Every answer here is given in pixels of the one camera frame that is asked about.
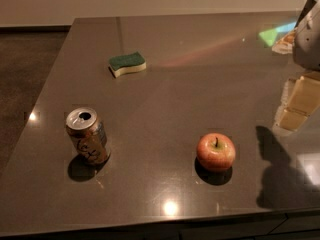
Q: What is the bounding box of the red apple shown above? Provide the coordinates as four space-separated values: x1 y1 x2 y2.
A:
196 133 236 173

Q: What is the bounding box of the green yellow sponge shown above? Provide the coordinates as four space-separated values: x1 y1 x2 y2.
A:
109 52 146 78

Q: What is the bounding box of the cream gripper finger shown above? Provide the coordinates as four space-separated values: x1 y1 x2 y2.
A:
276 71 320 131

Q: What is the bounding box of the crumpled snack bag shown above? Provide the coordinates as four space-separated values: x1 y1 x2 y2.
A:
272 30 296 55

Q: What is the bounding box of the orange soda can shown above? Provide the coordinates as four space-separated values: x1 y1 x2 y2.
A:
66 107 111 166

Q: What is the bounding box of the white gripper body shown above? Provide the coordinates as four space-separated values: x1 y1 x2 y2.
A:
293 0 320 71

